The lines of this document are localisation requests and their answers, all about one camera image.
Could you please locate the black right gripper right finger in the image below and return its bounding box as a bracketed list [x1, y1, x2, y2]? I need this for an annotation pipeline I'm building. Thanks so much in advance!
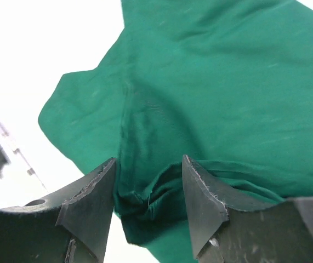
[182, 156, 313, 262]

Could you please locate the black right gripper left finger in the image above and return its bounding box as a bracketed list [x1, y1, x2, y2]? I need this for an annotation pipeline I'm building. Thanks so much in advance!
[0, 158, 116, 262]

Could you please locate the dark green surgical drape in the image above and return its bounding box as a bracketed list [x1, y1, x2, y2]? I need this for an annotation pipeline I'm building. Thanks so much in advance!
[38, 1, 313, 262]

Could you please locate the aluminium extrusion rail frame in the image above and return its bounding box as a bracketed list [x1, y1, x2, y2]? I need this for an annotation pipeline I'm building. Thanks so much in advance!
[0, 120, 48, 209]

